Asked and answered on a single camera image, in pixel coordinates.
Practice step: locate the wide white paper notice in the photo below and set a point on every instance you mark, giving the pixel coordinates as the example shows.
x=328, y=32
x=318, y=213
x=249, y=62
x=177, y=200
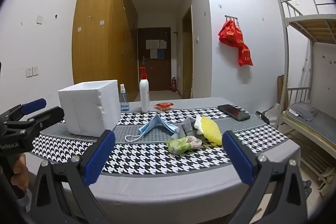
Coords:
x=152, y=44

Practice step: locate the metal bunk bed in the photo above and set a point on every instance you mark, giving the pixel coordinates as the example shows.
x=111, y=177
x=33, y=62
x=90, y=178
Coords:
x=304, y=22

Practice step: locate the white wall switch plate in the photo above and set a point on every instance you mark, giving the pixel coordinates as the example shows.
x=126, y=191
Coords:
x=40, y=19

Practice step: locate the red snack packet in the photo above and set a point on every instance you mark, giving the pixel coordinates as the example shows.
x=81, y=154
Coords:
x=164, y=106

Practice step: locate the grey tablecloth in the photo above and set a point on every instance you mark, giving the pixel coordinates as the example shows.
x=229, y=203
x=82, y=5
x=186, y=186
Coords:
x=162, y=195

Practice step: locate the green floral plastic bag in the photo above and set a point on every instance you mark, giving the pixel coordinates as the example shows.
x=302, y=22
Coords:
x=183, y=144

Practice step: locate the black smartphone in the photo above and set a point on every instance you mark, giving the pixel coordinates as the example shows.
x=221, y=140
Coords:
x=233, y=112

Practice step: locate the red fire extinguisher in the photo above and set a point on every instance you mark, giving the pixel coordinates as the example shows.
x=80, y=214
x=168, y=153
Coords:
x=174, y=85

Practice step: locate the yellow sponge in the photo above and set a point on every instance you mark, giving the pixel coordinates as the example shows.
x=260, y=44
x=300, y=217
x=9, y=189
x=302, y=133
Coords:
x=210, y=130

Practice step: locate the metal wall hook rack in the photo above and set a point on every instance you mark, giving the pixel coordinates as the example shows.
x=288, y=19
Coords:
x=231, y=16

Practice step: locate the white foam box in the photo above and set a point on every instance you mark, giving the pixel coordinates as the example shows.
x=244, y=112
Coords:
x=89, y=108

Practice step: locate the person's left hand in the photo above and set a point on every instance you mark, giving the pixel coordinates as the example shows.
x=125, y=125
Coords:
x=20, y=170

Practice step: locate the dark brown door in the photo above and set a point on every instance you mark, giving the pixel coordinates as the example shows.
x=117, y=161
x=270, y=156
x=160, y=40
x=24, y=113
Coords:
x=156, y=69

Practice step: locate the wooden wardrobe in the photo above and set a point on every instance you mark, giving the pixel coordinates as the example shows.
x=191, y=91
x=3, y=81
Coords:
x=97, y=43

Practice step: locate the white pump lotion bottle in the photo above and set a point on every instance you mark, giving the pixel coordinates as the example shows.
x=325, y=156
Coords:
x=144, y=95

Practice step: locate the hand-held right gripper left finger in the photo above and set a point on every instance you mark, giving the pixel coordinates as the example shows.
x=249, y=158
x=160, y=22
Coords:
x=99, y=155

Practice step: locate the small white paper notice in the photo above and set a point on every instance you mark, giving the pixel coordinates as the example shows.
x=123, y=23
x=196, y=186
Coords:
x=163, y=43

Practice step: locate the wooden side door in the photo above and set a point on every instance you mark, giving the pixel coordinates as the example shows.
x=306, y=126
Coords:
x=187, y=56

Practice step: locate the wooden boards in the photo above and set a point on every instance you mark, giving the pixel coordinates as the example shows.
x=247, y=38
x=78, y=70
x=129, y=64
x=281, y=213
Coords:
x=282, y=92

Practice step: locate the grey sock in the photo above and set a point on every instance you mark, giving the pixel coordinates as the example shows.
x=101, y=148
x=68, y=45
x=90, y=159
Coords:
x=187, y=127

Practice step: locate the white cloth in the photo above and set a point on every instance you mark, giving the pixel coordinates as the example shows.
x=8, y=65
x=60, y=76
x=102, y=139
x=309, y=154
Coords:
x=198, y=123

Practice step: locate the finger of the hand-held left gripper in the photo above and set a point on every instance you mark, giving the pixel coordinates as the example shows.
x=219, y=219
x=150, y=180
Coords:
x=34, y=104
x=47, y=116

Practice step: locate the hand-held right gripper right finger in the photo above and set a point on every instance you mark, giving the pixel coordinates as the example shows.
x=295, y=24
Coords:
x=237, y=158

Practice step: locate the blue face mask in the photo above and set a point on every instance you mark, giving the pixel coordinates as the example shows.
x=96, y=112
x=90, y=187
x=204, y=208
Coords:
x=162, y=125

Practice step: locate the blue paper notice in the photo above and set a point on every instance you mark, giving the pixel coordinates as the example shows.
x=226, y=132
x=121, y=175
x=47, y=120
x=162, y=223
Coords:
x=161, y=53

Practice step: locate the grey clothing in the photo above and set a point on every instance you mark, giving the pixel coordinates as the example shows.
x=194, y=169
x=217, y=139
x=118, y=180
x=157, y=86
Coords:
x=304, y=111

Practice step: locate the square white paper notice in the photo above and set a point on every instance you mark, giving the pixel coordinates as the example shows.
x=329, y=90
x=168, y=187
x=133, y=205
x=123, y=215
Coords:
x=153, y=53

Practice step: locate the clear blue spray bottle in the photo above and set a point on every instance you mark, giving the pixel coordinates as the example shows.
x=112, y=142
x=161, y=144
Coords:
x=124, y=103

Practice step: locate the red printed plastic bag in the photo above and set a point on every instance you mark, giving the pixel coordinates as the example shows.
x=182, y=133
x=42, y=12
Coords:
x=231, y=33
x=245, y=56

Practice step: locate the white tube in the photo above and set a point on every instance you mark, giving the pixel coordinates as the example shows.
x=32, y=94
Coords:
x=293, y=113

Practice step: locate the white wall socket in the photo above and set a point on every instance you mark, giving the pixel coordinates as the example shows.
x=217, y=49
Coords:
x=35, y=71
x=29, y=72

